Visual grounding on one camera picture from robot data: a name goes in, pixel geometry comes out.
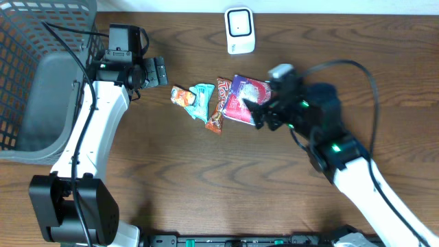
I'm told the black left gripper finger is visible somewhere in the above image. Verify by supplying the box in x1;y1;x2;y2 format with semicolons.
142;58;158;88
154;56;168;86

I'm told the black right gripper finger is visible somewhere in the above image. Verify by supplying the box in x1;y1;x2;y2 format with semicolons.
243;99;271;112
252;111;267;130

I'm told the red purple snack package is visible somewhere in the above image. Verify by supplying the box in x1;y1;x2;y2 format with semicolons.
223;75;272;125

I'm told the orange tissue pack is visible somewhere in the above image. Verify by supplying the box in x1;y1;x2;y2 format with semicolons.
171;86;196;108

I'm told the dark red snack packet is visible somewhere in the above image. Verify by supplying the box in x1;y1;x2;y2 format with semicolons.
205;78;232;134

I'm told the teal snack packet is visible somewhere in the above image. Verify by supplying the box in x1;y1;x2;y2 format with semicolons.
185;84;215;123

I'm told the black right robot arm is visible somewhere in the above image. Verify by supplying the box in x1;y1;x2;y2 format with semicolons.
244;77;438;246

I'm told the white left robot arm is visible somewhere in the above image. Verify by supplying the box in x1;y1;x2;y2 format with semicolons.
29;50;168;246

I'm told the dark grey plastic basket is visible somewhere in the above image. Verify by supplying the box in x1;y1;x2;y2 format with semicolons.
1;0;104;165

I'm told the black camera cable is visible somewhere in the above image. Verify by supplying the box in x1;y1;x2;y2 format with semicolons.
289;60;429;247
40;21;110;247

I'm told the black left camera cable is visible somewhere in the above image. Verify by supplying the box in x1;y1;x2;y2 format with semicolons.
40;21;110;247

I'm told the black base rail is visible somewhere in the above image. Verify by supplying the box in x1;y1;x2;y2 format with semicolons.
147;234;385;247

